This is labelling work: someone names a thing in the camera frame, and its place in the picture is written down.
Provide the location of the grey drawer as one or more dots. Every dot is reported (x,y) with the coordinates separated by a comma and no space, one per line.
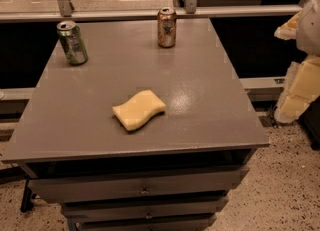
(169,223)
(105,187)
(145,207)

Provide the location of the grey drawer cabinet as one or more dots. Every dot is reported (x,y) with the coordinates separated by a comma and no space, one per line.
(139,138)

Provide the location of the top grey drawer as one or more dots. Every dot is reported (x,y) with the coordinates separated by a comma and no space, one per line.
(105,187)

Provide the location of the middle grey drawer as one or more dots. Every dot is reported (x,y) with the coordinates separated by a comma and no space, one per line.
(145,207)

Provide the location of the bottom grey drawer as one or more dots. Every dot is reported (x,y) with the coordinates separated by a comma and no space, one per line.
(169,223)

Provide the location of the yellow sponge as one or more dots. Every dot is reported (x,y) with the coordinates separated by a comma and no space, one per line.
(138,110)

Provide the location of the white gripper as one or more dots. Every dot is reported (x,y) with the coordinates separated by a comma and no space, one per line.
(310,30)

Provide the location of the orange soda can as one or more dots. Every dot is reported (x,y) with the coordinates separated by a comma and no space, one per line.
(166,19)

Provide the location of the grey metal railing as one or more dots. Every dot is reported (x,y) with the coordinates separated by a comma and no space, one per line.
(89,10)

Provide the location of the green soda can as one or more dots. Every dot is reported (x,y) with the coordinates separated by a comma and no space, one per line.
(71,41)

